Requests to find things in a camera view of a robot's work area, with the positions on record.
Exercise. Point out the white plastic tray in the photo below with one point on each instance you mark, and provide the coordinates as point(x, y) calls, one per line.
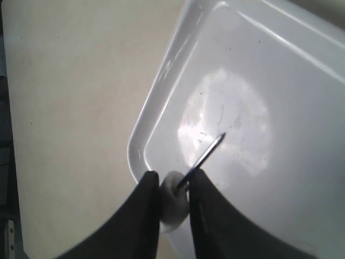
point(269, 74)

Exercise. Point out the white foam piece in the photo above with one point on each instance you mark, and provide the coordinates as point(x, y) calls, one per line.
point(174, 204)

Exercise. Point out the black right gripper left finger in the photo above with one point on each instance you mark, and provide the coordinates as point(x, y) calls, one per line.
point(132, 232)

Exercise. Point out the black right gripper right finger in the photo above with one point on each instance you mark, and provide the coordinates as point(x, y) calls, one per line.
point(219, 230)

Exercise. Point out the thin metal skewer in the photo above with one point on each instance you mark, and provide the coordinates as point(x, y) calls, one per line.
point(199, 162)

